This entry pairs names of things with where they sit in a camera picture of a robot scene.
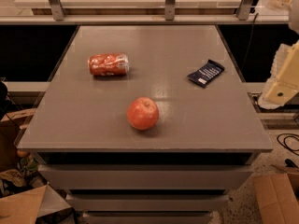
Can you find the cardboard box lower right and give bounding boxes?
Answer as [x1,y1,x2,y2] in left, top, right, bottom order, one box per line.
[252,166,299,224]

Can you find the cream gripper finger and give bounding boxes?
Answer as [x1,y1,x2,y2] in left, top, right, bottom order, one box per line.
[258,42,299,109]

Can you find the metal railing frame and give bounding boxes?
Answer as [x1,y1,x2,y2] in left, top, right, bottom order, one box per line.
[0,0,289,24]

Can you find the red coke can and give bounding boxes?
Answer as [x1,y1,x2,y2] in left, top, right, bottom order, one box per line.
[88,53,129,77]

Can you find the brown cardboard box left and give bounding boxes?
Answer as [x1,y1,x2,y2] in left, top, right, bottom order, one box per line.
[0,108,36,171]

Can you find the dark blue rxbar wrapper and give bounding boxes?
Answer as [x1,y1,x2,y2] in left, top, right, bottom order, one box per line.
[187,60,225,88]

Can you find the grey drawer cabinet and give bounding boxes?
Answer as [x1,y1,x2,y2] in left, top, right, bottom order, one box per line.
[19,25,272,224]

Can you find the cardboard box lower left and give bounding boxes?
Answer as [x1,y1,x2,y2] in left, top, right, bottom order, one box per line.
[0,185,70,224]

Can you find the clutter pile of bags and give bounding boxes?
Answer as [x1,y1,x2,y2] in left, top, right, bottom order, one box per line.
[0,150,47,198]

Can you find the red apple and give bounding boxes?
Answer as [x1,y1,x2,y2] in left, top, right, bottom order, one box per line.
[127,97,159,131]

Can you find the black cable on floor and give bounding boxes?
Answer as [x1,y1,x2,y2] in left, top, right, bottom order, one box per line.
[276,133,299,157]

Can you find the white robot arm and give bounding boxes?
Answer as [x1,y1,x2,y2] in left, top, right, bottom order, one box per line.
[258,0,299,109]

